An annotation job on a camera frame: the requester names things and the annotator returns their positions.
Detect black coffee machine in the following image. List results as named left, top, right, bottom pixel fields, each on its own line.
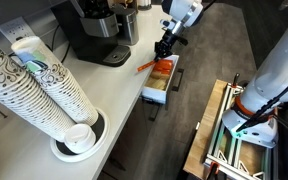
left=50, top=0, right=132, bottom=68

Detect large patterned paper cup stack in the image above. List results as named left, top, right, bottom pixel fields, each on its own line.
left=0, top=34, right=77, bottom=143

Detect wooden board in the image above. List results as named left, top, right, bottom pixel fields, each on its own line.
left=182, top=78, right=229, bottom=180

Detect black power cord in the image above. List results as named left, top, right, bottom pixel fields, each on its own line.
left=50, top=24, right=72, bottom=65

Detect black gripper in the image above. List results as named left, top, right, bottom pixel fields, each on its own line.
left=153, top=29, right=181, bottom=63

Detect orange packet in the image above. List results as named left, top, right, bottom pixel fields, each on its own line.
left=153, top=59, right=174, bottom=76
left=136, top=59, right=159, bottom=73

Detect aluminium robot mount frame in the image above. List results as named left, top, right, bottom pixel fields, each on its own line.
left=203, top=82, right=280, bottom=180

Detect white container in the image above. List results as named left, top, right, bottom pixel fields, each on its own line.
left=136, top=0, right=153, bottom=11

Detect stainless steel canister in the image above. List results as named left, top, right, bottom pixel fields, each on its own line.
left=112, top=4, right=141, bottom=47

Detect black cabinet handle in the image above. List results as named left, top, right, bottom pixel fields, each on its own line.
left=147, top=102, right=162, bottom=122

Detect white wall outlet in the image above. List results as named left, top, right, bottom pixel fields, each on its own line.
left=0, top=16, right=37, bottom=45

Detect white open drawer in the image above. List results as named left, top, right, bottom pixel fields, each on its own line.
left=141, top=52, right=181, bottom=105

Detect tan packet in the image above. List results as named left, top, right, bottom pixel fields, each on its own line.
left=145, top=78, right=168, bottom=92
left=149, top=70, right=171, bottom=82

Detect orange black clamp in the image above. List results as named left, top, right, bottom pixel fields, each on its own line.
left=206, top=161, right=221, bottom=180

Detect small patterned paper cup stack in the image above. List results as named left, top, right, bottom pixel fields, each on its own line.
left=10, top=35, right=100, bottom=127

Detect white cup lid stack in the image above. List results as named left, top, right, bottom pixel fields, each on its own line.
left=63, top=123, right=97, bottom=155

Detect black red clamp handle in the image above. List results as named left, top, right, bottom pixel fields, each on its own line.
left=232, top=72, right=241, bottom=88

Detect black drawer handle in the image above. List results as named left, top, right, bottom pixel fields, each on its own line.
left=170, top=67, right=185, bottom=93

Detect white cup dispenser ring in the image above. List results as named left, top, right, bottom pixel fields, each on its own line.
left=49, top=106, right=111, bottom=164

